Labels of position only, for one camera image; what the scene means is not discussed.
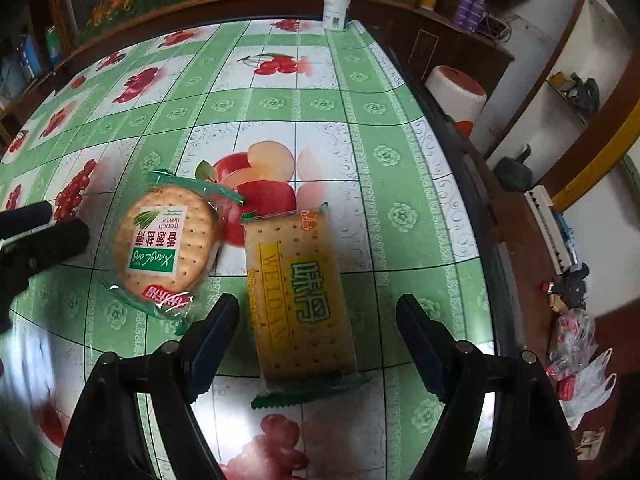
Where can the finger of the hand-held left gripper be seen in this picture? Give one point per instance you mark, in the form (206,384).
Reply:
(55,245)
(25,217)

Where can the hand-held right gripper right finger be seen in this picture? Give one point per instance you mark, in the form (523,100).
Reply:
(425,350)

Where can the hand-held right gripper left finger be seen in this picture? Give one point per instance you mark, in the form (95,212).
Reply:
(210,350)

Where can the yellow cracker packet green edges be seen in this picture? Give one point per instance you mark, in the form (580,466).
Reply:
(300,300)

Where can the round cracker packet green label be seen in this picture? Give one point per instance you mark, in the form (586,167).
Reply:
(165,245)

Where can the white plastic bags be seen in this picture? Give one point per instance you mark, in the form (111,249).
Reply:
(585,375)

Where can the white power strip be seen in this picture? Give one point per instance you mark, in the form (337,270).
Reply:
(550,230)

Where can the green fruit-print tablecloth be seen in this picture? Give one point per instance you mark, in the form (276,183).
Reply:
(350,170)

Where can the dark green object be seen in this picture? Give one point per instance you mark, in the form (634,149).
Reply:
(512,172)

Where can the wooden cabinet with floral panel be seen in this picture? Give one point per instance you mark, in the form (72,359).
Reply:
(150,7)

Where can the white stool with red top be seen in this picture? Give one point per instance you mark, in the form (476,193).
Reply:
(457,97)

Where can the purple spray can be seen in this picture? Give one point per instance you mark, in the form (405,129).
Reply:
(478,12)
(462,10)

